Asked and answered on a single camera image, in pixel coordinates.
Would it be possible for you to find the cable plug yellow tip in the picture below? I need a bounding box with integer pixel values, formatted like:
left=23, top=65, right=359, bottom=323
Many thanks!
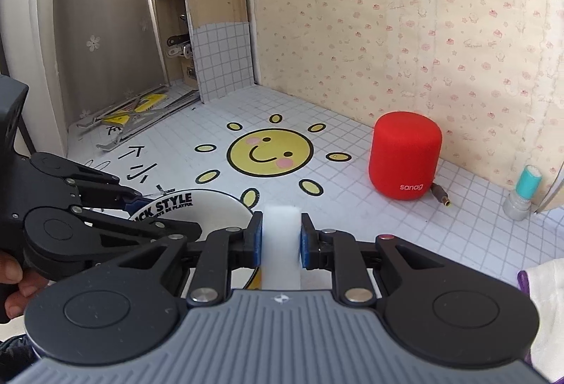
left=429, top=181, right=454, bottom=209

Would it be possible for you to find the flower print curtain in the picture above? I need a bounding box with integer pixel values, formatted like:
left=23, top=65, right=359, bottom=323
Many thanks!
left=0, top=0, right=170, bottom=156

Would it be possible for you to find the person's left hand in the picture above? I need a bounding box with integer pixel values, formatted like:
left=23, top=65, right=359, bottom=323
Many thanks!
left=0, top=253, right=53, bottom=320

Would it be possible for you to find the white cloth purple trim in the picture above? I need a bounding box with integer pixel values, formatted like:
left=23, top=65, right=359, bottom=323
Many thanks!
left=516, top=258, right=564, bottom=382

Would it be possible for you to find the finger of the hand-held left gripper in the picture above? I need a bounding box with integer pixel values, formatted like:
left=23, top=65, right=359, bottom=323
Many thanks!
left=70, top=205, right=203, bottom=267
left=30, top=152, right=147, bottom=215

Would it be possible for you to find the dark cloth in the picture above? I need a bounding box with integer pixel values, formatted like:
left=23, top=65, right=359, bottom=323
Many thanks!
left=0, top=333, right=38, bottom=371

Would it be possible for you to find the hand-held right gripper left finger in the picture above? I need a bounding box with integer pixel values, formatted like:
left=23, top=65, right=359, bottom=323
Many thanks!
left=112, top=211, right=264, bottom=309

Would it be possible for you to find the white bowl with black text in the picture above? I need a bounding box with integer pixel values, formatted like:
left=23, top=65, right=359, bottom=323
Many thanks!
left=94, top=189, right=262, bottom=291

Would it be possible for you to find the teal small cup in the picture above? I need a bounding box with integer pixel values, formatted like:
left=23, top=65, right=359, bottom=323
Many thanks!
left=503, top=165, right=542, bottom=221

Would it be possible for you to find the red cylindrical cup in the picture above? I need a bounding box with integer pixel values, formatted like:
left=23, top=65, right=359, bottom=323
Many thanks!
left=368, top=111, right=442, bottom=202

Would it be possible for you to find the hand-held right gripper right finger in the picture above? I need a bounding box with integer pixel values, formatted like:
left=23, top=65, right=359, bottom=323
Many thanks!
left=300, top=212, right=446, bottom=308

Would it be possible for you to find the white sponge block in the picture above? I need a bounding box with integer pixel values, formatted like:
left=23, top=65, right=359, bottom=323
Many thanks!
left=261, top=205, right=302, bottom=291

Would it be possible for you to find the folded metal rack yellow label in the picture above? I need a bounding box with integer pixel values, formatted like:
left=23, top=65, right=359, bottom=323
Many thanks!
left=76, top=85, right=201, bottom=152

